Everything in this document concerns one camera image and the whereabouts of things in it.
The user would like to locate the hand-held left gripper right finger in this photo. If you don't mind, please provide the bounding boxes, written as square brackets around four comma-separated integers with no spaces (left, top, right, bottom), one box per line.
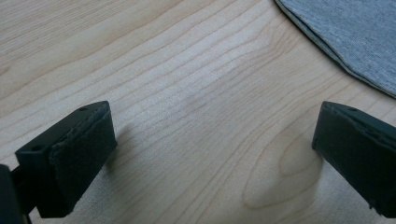
[311,101,396,219]

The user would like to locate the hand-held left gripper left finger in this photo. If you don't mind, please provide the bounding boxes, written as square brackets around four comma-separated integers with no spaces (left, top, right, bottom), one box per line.
[14,100,119,219]

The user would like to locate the grey cloth garment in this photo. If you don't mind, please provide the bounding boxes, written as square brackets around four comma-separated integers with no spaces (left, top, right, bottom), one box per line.
[274,0,396,99]

